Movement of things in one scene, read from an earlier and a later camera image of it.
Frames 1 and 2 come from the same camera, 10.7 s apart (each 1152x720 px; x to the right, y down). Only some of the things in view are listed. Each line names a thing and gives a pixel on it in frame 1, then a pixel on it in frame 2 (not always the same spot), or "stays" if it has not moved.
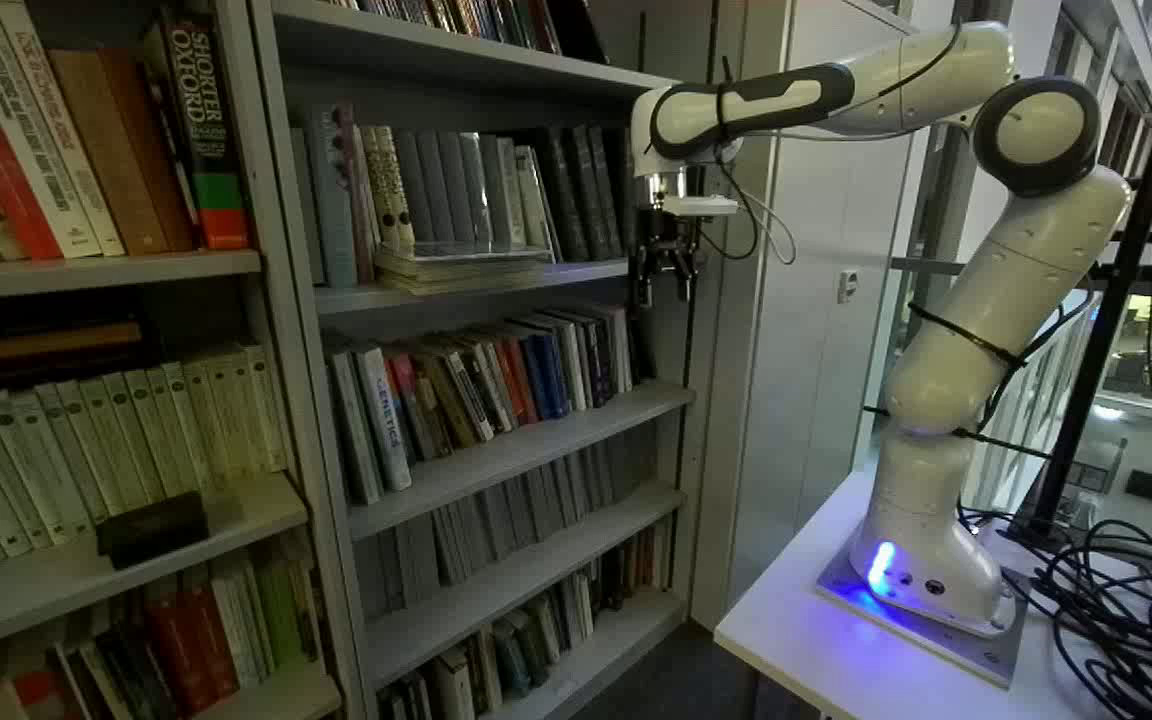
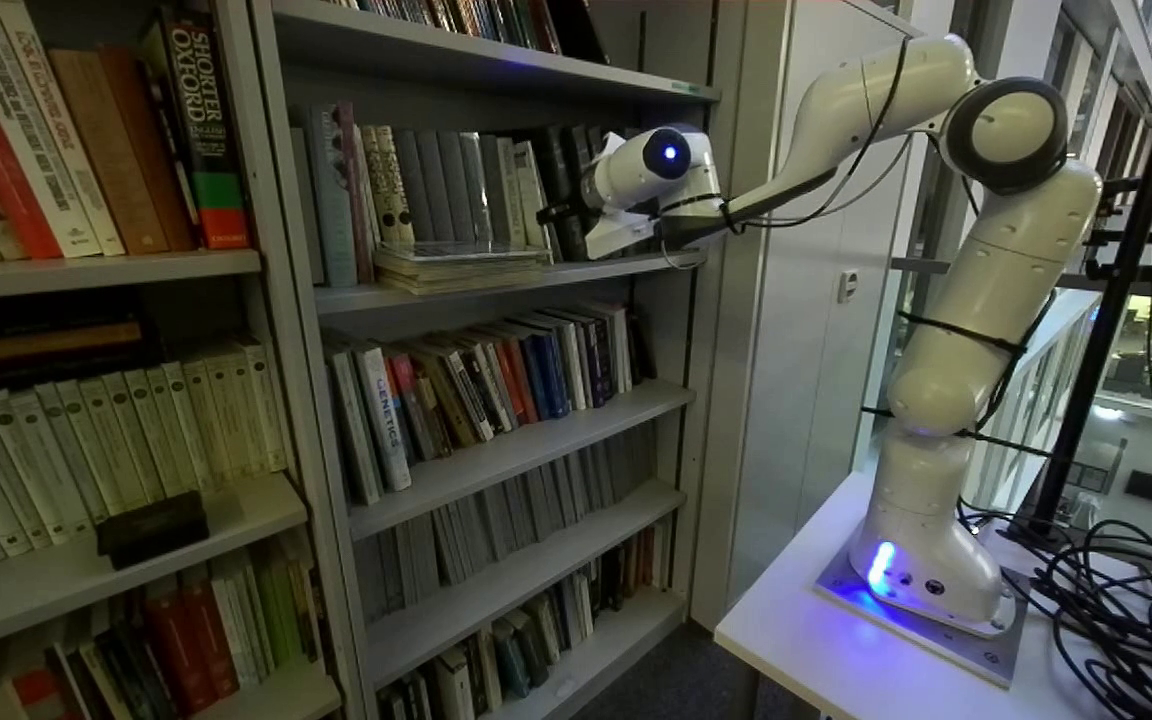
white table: [850, 666] stays
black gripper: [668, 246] → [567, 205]
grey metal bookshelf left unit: [125, 469] stays
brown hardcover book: [129, 145] stays
